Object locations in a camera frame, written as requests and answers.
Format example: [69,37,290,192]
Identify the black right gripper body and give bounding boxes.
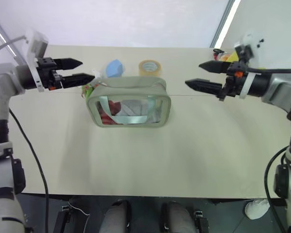
[216,62,249,101]

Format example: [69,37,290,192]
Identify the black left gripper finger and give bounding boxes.
[60,72,96,89]
[53,57,84,71]

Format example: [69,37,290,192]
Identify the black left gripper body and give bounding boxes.
[36,57,64,91]

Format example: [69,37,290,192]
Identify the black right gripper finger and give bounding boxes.
[198,60,231,74]
[184,78,224,96]

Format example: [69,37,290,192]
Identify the dark red cloth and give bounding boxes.
[98,100,122,125]

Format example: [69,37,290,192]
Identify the clear green toiletry pouch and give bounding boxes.
[85,75,173,129]

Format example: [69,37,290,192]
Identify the light grey cloth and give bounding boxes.
[118,99,161,123]

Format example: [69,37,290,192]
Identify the green and clear plastic packet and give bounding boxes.
[81,68,108,100]

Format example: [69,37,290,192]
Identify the yellow and colourful small items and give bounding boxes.
[212,48,240,63]

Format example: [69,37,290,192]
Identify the blue sponge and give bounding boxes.
[104,59,126,78]

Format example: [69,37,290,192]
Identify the white light strip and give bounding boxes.
[209,0,242,49]
[0,17,23,64]

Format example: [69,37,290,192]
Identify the clear packing tape roll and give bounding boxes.
[138,59,164,77]

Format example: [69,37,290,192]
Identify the white crumpled bag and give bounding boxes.
[244,199,272,220]

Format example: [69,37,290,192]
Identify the dark grey rounded shape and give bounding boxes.
[103,200,132,233]
[161,201,197,233]

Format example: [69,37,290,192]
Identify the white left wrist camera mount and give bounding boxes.
[25,29,49,93]

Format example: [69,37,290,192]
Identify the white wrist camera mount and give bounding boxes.
[233,31,265,100]
[25,29,49,93]

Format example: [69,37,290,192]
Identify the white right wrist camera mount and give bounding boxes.
[233,31,265,100]

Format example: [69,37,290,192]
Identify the grey left wrist camera cable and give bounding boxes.
[0,35,28,58]

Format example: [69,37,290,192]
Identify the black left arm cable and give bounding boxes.
[8,108,50,233]

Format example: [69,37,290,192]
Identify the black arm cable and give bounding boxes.
[264,145,290,233]
[8,108,50,233]

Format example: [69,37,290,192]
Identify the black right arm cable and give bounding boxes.
[264,145,290,233]

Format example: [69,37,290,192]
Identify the black metal bracket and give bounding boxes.
[53,205,71,233]
[194,209,210,233]

